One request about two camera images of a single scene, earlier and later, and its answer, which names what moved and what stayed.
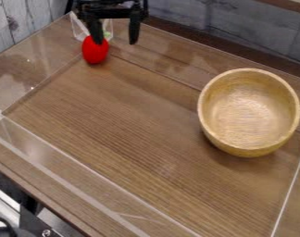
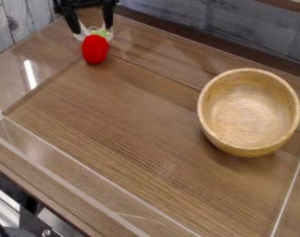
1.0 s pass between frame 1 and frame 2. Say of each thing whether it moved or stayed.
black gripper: moved
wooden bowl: stayed
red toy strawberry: stayed
